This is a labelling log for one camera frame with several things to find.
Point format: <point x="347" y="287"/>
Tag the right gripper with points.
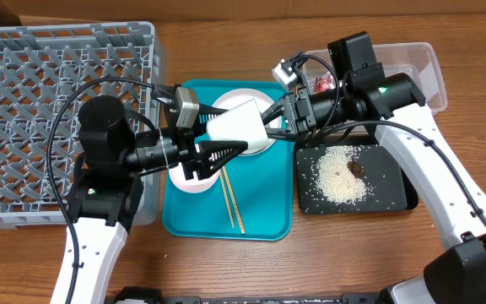
<point x="296" y="112"/>

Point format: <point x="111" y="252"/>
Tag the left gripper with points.
<point x="192" y="160"/>

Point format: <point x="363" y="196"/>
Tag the white paper cup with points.
<point x="242" y="123"/>

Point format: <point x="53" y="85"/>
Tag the small pink bowl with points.
<point x="193" y="185"/>

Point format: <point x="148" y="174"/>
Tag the red snack wrapper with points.
<point x="324" y="83"/>

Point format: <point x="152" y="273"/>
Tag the white rice pile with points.
<point x="335" y="182"/>

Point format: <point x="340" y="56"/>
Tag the brown food piece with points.
<point x="356" y="169"/>

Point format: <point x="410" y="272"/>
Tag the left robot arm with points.
<point x="120" y="146"/>

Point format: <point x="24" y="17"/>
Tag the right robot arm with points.
<point x="394" y="110"/>

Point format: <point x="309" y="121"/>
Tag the black waste tray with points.
<point x="388" y="188"/>

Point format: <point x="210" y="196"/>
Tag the grey dishwasher rack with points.
<point x="46" y="74"/>

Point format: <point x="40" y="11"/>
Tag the large pink plate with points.
<point x="237" y="97"/>

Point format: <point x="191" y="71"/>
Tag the teal plastic tray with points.
<point x="264" y="191"/>

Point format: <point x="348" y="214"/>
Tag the clear plastic bin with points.
<point x="415" y="59"/>

